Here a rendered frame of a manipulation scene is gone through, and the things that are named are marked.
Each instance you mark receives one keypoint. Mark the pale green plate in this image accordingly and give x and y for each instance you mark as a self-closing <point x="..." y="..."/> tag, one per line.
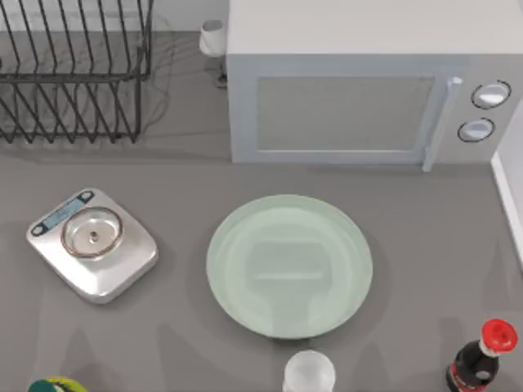
<point x="289" y="267"/>

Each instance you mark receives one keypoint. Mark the microwave door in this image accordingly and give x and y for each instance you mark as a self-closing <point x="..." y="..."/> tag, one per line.
<point x="343" y="114"/>

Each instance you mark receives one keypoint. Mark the silver kitchen scale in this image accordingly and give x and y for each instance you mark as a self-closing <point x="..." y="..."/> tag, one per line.
<point x="102" y="269"/>

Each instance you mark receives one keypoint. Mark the clear plastic cup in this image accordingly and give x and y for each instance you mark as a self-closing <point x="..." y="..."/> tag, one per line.
<point x="309" y="373"/>

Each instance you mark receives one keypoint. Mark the pale microwave oven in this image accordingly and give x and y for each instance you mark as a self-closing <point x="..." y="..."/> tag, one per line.
<point x="367" y="36"/>

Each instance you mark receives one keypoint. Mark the small microwave knob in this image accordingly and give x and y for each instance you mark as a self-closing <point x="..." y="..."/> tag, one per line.
<point x="476" y="130"/>

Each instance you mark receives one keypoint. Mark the large microwave knob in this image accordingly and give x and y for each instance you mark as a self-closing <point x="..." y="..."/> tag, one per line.
<point x="490" y="94"/>

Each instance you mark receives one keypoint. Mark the dark bottle with red cap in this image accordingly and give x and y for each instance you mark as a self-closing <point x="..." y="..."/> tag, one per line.
<point x="476" y="363"/>

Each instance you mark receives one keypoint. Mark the green and yellow object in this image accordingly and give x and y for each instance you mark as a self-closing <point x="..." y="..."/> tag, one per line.
<point x="57" y="386"/>

